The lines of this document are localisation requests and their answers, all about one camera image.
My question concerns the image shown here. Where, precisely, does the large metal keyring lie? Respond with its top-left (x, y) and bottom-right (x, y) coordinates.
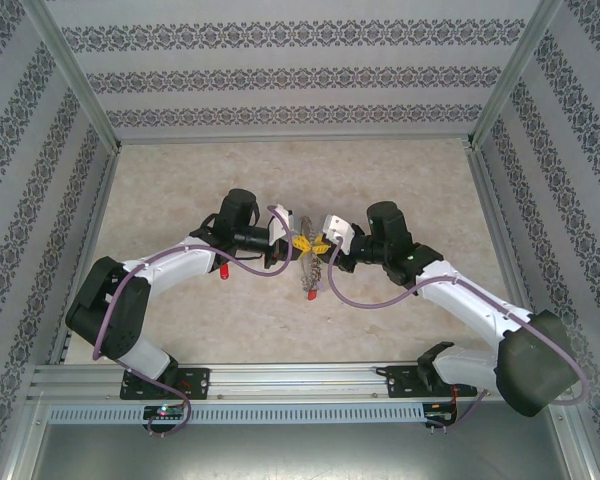
top-left (297, 214), bottom-right (329, 296)

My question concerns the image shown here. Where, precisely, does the grey metal base panel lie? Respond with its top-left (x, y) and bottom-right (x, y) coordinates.
top-left (29, 422), bottom-right (574, 480)

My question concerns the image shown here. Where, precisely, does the aluminium frame crossbar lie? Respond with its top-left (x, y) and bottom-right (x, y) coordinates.
top-left (114, 132), bottom-right (476, 147)

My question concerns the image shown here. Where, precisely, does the aluminium side rail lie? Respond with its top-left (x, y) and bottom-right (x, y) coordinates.
top-left (467, 142), bottom-right (536, 316)
top-left (47, 147), bottom-right (124, 366)

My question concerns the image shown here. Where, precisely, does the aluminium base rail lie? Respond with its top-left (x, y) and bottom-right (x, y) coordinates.
top-left (28, 362), bottom-right (501, 402)

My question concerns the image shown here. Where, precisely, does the slotted grey cable duct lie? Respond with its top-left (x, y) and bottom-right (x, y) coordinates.
top-left (48, 402), bottom-right (426, 424)

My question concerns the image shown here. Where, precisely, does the aluminium frame post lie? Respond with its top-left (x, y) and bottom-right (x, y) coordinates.
top-left (19, 0), bottom-right (124, 154)
top-left (467, 0), bottom-right (565, 151)

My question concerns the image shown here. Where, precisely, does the aluminium frame leg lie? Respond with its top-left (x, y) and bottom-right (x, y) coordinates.
top-left (0, 399), bottom-right (51, 480)
top-left (549, 399), bottom-right (600, 480)

